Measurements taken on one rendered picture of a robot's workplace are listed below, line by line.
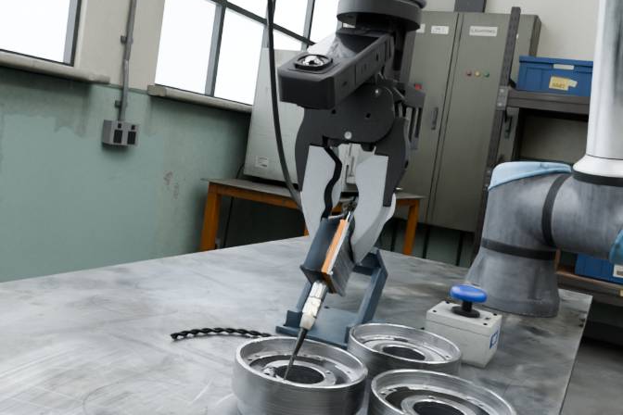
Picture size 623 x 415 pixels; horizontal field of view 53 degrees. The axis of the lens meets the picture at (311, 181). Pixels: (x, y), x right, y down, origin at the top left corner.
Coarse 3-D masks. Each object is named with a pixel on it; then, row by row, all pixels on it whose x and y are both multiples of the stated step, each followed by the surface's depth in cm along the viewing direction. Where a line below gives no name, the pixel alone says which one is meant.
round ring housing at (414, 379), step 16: (384, 384) 48; (400, 384) 50; (416, 384) 50; (432, 384) 50; (448, 384) 50; (464, 384) 49; (384, 400) 43; (416, 400) 47; (432, 400) 47; (448, 400) 48; (480, 400) 48; (496, 400) 47
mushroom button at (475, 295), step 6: (456, 288) 69; (462, 288) 69; (468, 288) 69; (474, 288) 70; (456, 294) 69; (462, 294) 68; (468, 294) 68; (474, 294) 68; (480, 294) 68; (462, 300) 70; (468, 300) 68; (474, 300) 68; (480, 300) 68; (462, 306) 70; (468, 306) 69
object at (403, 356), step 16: (352, 336) 57; (368, 336) 61; (384, 336) 62; (400, 336) 63; (416, 336) 62; (432, 336) 61; (352, 352) 56; (368, 352) 54; (384, 352) 59; (400, 352) 60; (416, 352) 59; (448, 352) 59; (368, 368) 54; (384, 368) 53; (400, 368) 53; (416, 368) 52; (432, 368) 53; (448, 368) 54; (368, 384) 55
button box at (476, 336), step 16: (448, 304) 73; (432, 320) 68; (448, 320) 67; (464, 320) 67; (480, 320) 68; (496, 320) 69; (448, 336) 67; (464, 336) 67; (480, 336) 66; (496, 336) 70; (464, 352) 67; (480, 352) 66
